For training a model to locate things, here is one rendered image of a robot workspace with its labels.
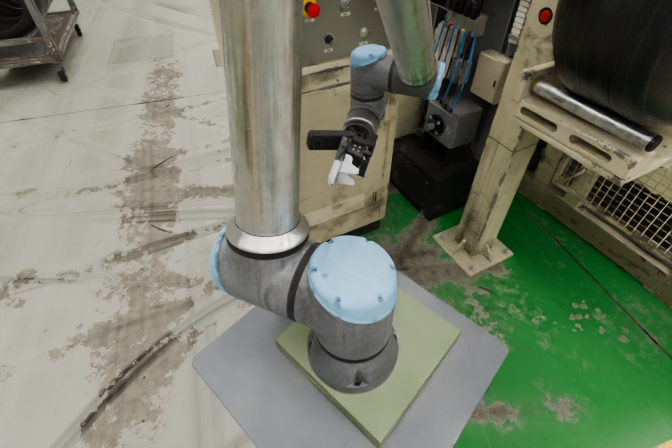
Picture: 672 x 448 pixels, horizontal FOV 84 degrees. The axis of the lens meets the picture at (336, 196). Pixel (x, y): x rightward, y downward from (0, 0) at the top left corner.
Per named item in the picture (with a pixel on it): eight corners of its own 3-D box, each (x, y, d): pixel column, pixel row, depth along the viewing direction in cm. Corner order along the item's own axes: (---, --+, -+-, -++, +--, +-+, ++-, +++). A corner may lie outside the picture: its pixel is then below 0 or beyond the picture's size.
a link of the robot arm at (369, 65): (400, 44, 94) (396, 90, 102) (357, 39, 97) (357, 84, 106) (388, 59, 88) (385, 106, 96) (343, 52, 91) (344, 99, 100)
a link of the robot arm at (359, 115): (349, 104, 97) (341, 134, 104) (345, 114, 93) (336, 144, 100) (382, 116, 97) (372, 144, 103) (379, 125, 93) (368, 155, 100)
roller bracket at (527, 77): (509, 100, 114) (520, 69, 107) (594, 73, 128) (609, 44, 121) (518, 105, 112) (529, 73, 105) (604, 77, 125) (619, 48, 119)
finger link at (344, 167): (355, 181, 79) (364, 156, 86) (328, 172, 80) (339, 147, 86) (351, 191, 82) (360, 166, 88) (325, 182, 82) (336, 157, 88)
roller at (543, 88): (527, 93, 112) (533, 78, 109) (538, 89, 113) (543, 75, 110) (644, 155, 89) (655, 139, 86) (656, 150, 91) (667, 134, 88)
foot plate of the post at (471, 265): (432, 237, 186) (433, 231, 183) (473, 219, 195) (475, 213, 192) (470, 277, 168) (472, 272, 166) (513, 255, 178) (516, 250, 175)
